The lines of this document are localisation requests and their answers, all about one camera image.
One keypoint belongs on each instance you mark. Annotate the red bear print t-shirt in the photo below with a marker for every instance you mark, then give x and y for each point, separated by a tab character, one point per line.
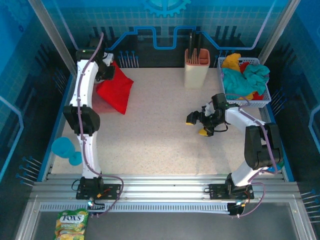
117	90

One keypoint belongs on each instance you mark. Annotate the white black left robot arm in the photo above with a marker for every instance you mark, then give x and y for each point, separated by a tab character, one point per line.
86	80

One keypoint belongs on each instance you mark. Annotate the teal t-shirt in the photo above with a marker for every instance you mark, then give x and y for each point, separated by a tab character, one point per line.
240	81

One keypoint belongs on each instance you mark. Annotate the white plastic basket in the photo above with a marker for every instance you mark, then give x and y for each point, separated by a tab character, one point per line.
260	103

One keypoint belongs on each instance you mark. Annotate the beige pink knife block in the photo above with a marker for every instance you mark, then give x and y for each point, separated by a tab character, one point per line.
196	73

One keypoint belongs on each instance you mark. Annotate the crumpled red garment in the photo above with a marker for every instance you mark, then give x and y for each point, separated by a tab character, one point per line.
244	67

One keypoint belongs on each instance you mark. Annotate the yellow t-shirt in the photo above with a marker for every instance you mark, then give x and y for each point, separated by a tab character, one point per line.
231	61

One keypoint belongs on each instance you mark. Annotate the green blue plastic object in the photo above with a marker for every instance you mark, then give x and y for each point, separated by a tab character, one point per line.
279	167

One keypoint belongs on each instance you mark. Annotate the blue plastic goblet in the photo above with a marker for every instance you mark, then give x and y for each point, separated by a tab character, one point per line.
62	147

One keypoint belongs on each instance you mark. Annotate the green Fox's candy bag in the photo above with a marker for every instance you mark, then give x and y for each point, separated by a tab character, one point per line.
72	225

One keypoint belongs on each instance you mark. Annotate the aluminium enclosure post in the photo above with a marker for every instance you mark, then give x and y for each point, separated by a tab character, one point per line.
55	40
277	30

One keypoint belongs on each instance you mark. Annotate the aluminium rail base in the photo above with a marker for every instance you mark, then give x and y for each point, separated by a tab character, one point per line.
162	186

